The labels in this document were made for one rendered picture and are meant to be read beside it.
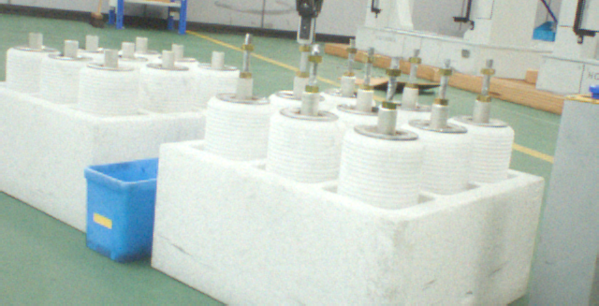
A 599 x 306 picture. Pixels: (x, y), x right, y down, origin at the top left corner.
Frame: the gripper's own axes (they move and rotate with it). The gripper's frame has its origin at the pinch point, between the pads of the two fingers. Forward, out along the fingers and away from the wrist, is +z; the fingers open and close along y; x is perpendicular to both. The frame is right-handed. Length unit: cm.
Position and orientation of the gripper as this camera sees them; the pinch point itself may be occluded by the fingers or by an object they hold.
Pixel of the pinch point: (306, 30)
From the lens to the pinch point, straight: 104.7
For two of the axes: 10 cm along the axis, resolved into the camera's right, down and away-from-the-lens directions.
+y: 2.1, -1.5, 9.6
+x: -9.7, -1.4, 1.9
